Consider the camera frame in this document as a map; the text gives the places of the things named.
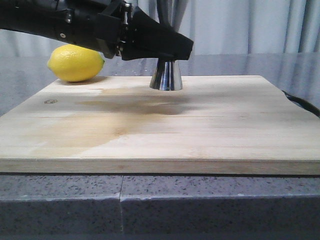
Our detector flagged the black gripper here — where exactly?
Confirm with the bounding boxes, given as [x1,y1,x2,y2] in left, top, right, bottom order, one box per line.
[53,1,194,61]

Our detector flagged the yellow lemon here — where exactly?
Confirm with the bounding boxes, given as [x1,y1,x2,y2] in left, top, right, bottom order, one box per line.
[47,44,105,82]

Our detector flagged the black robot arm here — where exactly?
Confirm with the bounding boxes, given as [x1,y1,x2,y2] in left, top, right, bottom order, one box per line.
[0,0,193,61]

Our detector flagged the grey curtain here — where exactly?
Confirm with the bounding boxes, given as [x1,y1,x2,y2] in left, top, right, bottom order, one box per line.
[0,0,320,56]

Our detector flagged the wooden cutting board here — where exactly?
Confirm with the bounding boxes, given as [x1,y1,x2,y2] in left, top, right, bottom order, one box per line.
[0,75,320,175]

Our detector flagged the black cable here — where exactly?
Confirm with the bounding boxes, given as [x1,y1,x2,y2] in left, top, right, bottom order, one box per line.
[281,90,320,113]

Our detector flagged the steel double jigger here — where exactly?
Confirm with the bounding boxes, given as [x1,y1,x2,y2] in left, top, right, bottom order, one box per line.
[149,0,189,92]

